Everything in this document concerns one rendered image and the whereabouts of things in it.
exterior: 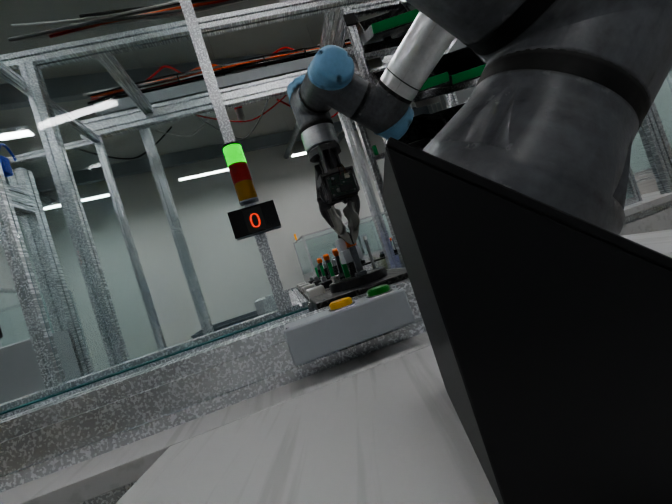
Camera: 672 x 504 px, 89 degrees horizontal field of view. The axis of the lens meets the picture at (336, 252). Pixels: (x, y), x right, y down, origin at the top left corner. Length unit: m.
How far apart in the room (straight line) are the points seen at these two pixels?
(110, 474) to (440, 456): 0.47
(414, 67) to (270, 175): 11.43
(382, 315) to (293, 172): 11.69
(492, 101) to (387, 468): 0.29
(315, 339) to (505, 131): 0.42
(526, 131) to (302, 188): 11.87
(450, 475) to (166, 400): 0.49
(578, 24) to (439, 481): 0.32
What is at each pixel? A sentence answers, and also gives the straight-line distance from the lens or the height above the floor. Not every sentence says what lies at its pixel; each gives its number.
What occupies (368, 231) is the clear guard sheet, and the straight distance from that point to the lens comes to 10.16.
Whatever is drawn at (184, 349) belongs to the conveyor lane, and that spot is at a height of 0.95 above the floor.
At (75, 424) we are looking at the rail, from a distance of 0.74.
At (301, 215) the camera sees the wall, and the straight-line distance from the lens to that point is 11.82.
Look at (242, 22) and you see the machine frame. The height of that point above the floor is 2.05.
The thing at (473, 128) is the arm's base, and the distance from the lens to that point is 0.26.
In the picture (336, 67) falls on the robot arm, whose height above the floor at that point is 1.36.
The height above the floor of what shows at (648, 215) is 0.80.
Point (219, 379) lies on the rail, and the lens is 0.65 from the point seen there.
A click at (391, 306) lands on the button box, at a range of 0.58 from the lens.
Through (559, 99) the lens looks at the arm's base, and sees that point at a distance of 0.26.
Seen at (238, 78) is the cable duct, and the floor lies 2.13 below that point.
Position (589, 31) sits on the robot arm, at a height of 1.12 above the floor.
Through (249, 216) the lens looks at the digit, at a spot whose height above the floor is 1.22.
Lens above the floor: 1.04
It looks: 1 degrees up
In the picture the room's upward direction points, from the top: 18 degrees counter-clockwise
